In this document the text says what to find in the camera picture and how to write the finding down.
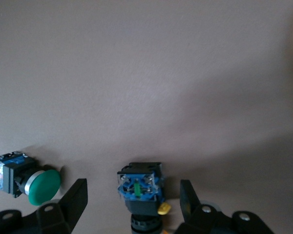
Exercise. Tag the green push button switch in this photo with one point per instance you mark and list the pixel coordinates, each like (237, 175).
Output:
(42, 186)

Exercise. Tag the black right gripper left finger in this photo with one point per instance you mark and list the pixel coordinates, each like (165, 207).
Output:
(63, 214)

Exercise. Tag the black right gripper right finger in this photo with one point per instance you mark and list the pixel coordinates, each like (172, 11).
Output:
(197, 219)

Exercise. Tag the brown table mat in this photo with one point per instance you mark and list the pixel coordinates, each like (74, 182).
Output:
(146, 85)

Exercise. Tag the yellow push button switch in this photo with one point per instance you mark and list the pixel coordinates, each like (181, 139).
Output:
(139, 187)

